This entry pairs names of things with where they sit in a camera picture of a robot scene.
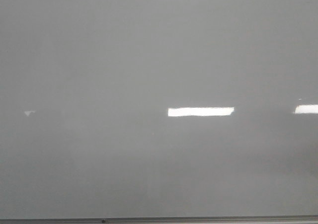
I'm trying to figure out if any grey aluminium whiteboard frame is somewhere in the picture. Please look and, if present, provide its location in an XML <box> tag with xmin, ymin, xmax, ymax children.
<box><xmin>0</xmin><ymin>215</ymin><xmax>318</xmax><ymax>224</ymax></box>

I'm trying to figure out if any white whiteboard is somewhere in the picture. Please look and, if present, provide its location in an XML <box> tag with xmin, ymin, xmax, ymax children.
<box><xmin>0</xmin><ymin>0</ymin><xmax>318</xmax><ymax>219</ymax></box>

